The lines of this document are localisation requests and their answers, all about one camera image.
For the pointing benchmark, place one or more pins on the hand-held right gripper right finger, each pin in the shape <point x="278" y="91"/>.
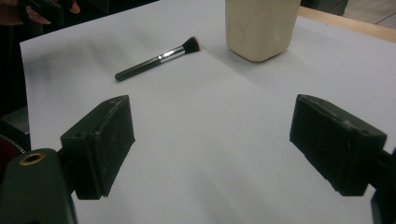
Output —
<point x="336" y="146"/>

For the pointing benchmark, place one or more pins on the beige cup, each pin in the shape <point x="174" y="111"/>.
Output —
<point x="261" y="28"/>

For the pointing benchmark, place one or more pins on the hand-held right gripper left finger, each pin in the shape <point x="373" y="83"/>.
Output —
<point x="96" y="149"/>

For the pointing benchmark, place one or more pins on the white table sheet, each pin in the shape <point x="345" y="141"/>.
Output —
<point x="202" y="124"/>

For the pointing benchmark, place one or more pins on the black makeup brush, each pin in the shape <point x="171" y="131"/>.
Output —
<point x="140" y="67"/>

